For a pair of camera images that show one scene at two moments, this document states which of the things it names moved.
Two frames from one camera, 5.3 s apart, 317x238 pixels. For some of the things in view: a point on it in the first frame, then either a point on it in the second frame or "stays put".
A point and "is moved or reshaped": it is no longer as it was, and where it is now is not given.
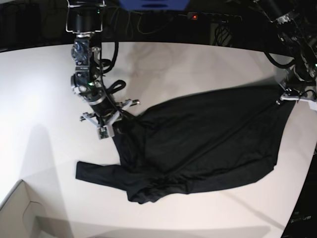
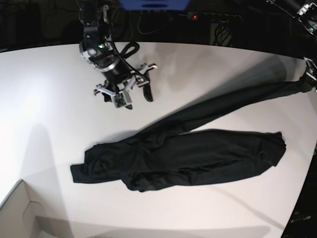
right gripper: (293, 95) → (311, 73)
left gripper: (104, 124) → (122, 91)
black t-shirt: (195, 143) is moved or reshaped
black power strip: (212, 17) stays put
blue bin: (154, 5) stays put
